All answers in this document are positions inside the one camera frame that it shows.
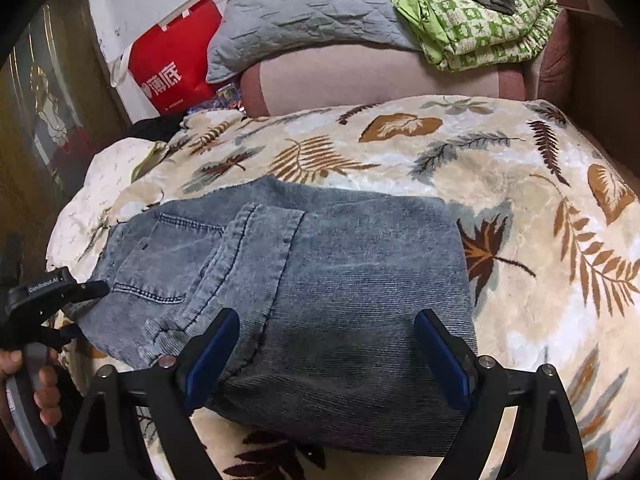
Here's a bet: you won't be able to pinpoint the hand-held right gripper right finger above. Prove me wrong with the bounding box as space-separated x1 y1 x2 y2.
414 309 589 480

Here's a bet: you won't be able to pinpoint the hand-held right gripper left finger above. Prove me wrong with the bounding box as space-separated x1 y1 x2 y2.
62 307 241 480

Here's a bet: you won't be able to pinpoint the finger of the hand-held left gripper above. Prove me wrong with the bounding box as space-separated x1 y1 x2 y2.
37 324 84 352
70 280 111 307

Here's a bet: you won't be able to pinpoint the blue denim pants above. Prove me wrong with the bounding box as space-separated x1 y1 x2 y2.
65 175 478 458

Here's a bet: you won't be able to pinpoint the person's left hand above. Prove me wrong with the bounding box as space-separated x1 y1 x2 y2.
0 349 62 428

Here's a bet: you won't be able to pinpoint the leaf print plush blanket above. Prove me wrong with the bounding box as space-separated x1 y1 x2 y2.
47 95 640 480

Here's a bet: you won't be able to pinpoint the white printed cloth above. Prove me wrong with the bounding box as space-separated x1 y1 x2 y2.
47 137 168 273

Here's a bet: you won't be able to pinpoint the brown wooden cabinet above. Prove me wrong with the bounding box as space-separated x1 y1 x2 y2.
0 0 138 273

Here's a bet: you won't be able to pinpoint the black cloth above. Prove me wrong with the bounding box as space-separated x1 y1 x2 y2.
127 114 187 142

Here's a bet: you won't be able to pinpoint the colourful packets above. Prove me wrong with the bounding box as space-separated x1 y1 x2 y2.
187 84 247 116

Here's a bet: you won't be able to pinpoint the red shopping bag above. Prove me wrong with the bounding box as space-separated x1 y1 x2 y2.
109 0 226 116

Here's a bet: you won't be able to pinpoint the pink brown sofa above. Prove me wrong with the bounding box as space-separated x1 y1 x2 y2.
239 0 640 186

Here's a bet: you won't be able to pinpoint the green patterned quilt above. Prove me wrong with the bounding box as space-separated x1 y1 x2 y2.
362 0 561 72

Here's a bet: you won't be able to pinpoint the grey quilted cover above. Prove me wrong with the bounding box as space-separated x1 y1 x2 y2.
205 0 423 85

